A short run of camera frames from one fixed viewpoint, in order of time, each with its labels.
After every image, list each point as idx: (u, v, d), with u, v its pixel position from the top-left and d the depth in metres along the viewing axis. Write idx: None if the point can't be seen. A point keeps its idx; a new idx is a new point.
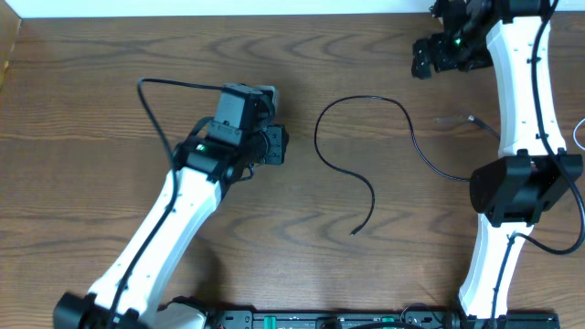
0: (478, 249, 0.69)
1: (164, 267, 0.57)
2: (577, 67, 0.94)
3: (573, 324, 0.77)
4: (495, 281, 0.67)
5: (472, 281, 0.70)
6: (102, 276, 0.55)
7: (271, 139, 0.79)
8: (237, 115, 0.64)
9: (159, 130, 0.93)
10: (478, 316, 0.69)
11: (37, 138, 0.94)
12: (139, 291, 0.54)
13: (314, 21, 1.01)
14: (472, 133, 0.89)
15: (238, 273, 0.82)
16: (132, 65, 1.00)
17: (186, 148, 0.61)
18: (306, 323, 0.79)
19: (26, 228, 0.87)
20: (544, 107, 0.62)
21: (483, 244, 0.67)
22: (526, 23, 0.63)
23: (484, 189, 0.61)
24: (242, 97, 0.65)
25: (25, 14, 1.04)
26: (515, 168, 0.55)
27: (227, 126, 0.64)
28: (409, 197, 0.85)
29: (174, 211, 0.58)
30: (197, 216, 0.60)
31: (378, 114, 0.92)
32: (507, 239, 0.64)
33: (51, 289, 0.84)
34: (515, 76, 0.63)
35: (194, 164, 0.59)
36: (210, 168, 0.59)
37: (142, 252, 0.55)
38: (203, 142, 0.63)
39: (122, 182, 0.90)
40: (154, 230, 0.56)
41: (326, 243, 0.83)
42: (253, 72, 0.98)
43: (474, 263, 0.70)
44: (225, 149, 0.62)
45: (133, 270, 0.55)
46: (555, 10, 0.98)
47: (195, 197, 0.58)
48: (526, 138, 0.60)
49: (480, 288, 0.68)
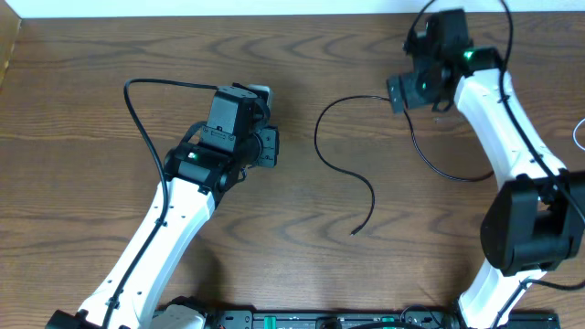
0: (485, 278, 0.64)
1: (157, 282, 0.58)
2: (577, 67, 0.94)
3: (573, 324, 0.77)
4: (500, 308, 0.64)
5: (474, 300, 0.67)
6: (92, 295, 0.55)
7: (266, 141, 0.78)
8: (230, 121, 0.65)
9: (159, 129, 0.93)
10: (478, 327, 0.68)
11: (37, 137, 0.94)
12: (131, 309, 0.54)
13: (314, 21, 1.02)
14: (472, 133, 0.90)
15: (238, 273, 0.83)
16: (132, 64, 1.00)
17: (179, 156, 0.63)
18: (306, 323, 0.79)
19: (25, 228, 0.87)
20: (529, 136, 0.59)
21: (494, 276, 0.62)
22: (484, 75, 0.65)
23: (495, 234, 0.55)
24: (236, 101, 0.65)
25: (25, 14, 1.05)
26: (520, 194, 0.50)
27: (219, 132, 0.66)
28: (409, 198, 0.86)
29: (164, 225, 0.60)
30: (189, 228, 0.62)
31: (378, 114, 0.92)
32: (519, 282, 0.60)
33: (47, 289, 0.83)
34: (490, 118, 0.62)
35: (186, 174, 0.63)
36: (202, 176, 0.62)
37: (132, 269, 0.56)
38: (196, 148, 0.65)
39: (122, 181, 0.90)
40: (144, 245, 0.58)
41: (326, 243, 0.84)
42: (254, 71, 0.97)
43: (479, 284, 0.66)
44: (218, 155, 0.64)
45: (124, 288, 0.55)
46: (552, 12, 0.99)
47: (186, 209, 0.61)
48: (520, 165, 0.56)
49: (484, 313, 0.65)
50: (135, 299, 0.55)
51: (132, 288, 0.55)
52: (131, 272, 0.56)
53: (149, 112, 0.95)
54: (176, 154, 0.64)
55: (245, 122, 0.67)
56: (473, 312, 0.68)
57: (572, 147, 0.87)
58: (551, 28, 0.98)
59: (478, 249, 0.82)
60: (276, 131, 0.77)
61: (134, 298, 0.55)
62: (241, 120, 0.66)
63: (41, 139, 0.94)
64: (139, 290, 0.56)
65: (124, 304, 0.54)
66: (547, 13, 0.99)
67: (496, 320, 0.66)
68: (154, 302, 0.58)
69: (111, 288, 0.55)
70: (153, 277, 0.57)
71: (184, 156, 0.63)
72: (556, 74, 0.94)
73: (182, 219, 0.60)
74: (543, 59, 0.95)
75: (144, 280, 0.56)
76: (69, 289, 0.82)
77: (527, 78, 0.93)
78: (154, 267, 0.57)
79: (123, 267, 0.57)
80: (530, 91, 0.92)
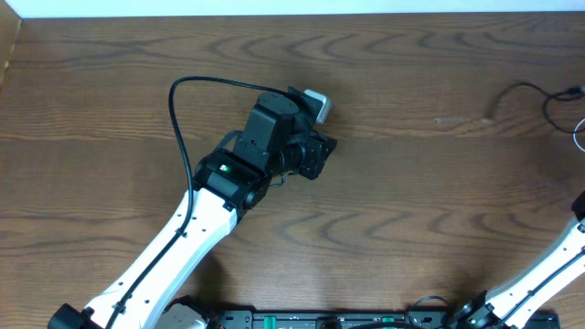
0: (538, 255, 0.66)
1: (167, 292, 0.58)
2: (576, 67, 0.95)
3: (573, 324, 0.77)
4: (537, 283, 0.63)
5: (511, 279, 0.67)
6: (101, 295, 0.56)
7: (311, 153, 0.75)
8: (264, 137, 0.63)
9: (159, 130, 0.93)
10: (492, 308, 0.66)
11: (37, 137, 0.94)
12: (136, 316, 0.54)
13: (314, 21, 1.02)
14: (472, 133, 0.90)
15: (238, 273, 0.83)
16: (132, 65, 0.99)
17: (210, 166, 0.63)
18: (306, 323, 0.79)
19: (26, 228, 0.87)
20: None
21: (549, 249, 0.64)
22: None
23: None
24: (273, 119, 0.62)
25: (25, 14, 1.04)
26: None
27: (254, 146, 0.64)
28: (409, 198, 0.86)
29: (184, 236, 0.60)
30: (208, 243, 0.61)
31: (378, 114, 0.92)
32: (580, 249, 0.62)
33: (49, 289, 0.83)
34: None
35: (215, 185, 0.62)
36: (229, 191, 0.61)
37: (143, 277, 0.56)
38: (228, 161, 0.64)
39: (122, 181, 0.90)
40: (160, 253, 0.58)
41: (326, 243, 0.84)
42: (254, 72, 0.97)
43: (530, 262, 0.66)
44: (249, 173, 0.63)
45: (132, 293, 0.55)
46: (550, 11, 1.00)
47: (207, 224, 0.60)
48: None
49: (517, 285, 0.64)
50: (143, 306, 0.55)
51: (140, 295, 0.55)
52: (143, 278, 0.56)
53: (149, 112, 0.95)
54: (208, 164, 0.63)
55: (281, 136, 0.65)
56: (499, 290, 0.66)
57: (571, 147, 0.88)
58: (551, 28, 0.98)
59: (479, 249, 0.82)
60: (321, 145, 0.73)
61: (142, 306, 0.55)
62: (276, 135, 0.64)
63: (41, 139, 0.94)
64: (146, 298, 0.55)
65: (131, 310, 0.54)
66: (548, 14, 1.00)
67: (524, 300, 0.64)
68: (160, 313, 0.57)
69: (121, 291, 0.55)
70: (162, 287, 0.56)
71: (216, 167, 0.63)
72: (554, 75, 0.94)
73: (202, 233, 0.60)
74: (542, 59, 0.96)
75: (154, 288, 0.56)
76: (70, 290, 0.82)
77: (526, 79, 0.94)
78: (167, 276, 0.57)
79: (136, 272, 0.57)
80: (529, 92, 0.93)
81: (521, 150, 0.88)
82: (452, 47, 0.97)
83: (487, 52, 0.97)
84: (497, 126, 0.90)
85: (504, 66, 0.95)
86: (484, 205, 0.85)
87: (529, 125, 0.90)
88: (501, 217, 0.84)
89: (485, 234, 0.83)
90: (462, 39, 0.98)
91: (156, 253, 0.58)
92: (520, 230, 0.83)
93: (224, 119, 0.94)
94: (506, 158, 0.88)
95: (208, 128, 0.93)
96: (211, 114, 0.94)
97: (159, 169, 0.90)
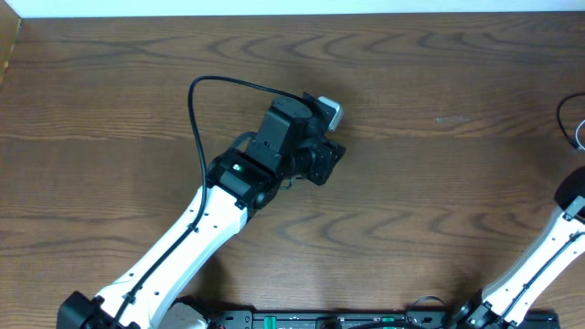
0: (528, 249, 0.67)
1: (176, 286, 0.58)
2: (575, 67, 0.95)
3: (573, 324, 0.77)
4: (530, 276, 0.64)
5: (505, 274, 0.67)
6: (112, 285, 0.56)
7: (321, 159, 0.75)
8: (278, 138, 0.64)
9: (159, 130, 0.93)
10: (492, 306, 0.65)
11: (37, 137, 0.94)
12: (145, 307, 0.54)
13: (314, 21, 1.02)
14: (472, 133, 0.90)
15: (239, 272, 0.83)
16: (132, 65, 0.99)
17: (224, 164, 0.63)
18: (306, 323, 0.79)
19: (26, 228, 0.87)
20: None
21: (538, 241, 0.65)
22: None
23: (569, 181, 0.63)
24: (289, 121, 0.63)
25: (25, 14, 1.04)
26: None
27: (267, 147, 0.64)
28: (409, 197, 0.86)
29: (196, 231, 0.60)
30: (218, 240, 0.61)
31: (379, 114, 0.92)
32: (569, 238, 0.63)
33: (49, 289, 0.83)
34: None
35: (228, 184, 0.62)
36: (241, 190, 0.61)
37: (154, 269, 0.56)
38: (241, 161, 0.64)
39: (122, 181, 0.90)
40: (173, 247, 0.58)
41: (326, 243, 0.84)
42: (254, 72, 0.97)
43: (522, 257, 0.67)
44: (260, 174, 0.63)
45: (143, 285, 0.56)
46: (550, 11, 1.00)
47: (218, 219, 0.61)
48: None
49: (512, 278, 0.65)
50: (152, 299, 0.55)
51: (150, 287, 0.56)
52: (154, 270, 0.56)
53: (149, 112, 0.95)
54: (222, 162, 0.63)
55: (294, 139, 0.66)
56: (496, 286, 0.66)
57: (571, 147, 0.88)
58: (551, 28, 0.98)
59: (479, 249, 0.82)
60: (331, 152, 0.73)
61: (151, 298, 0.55)
62: (289, 138, 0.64)
63: (41, 139, 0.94)
64: (156, 290, 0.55)
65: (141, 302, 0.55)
66: (547, 14, 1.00)
67: (519, 294, 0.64)
68: (169, 306, 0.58)
69: (131, 281, 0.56)
70: (172, 281, 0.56)
71: (228, 165, 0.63)
72: (554, 75, 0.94)
73: (214, 229, 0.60)
74: (543, 59, 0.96)
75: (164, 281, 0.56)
76: (70, 289, 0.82)
77: (526, 79, 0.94)
78: (177, 270, 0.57)
79: (148, 264, 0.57)
80: (529, 92, 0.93)
81: (520, 150, 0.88)
82: (453, 47, 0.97)
83: (487, 52, 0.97)
84: (497, 126, 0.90)
85: (505, 66, 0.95)
86: (484, 205, 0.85)
87: (529, 125, 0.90)
88: (501, 218, 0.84)
89: (485, 234, 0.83)
90: (462, 39, 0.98)
91: (168, 247, 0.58)
92: (520, 231, 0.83)
93: (225, 119, 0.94)
94: (506, 158, 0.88)
95: (208, 129, 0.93)
96: (211, 114, 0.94)
97: (159, 169, 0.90)
